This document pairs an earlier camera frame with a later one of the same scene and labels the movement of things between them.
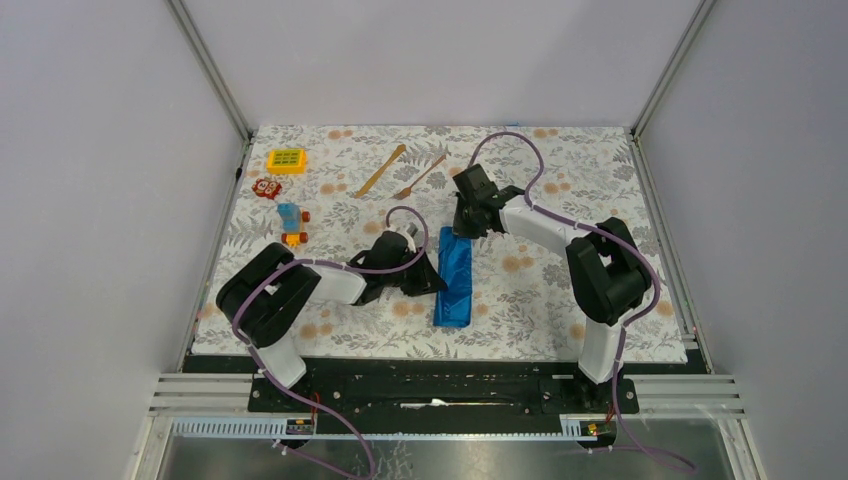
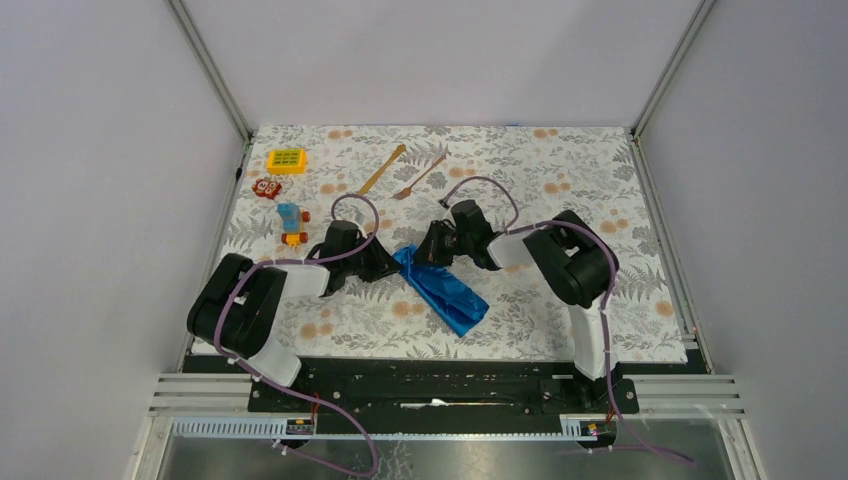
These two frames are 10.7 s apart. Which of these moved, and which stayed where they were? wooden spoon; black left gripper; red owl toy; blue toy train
Moved: black left gripper
Stayed: red owl toy; wooden spoon; blue toy train
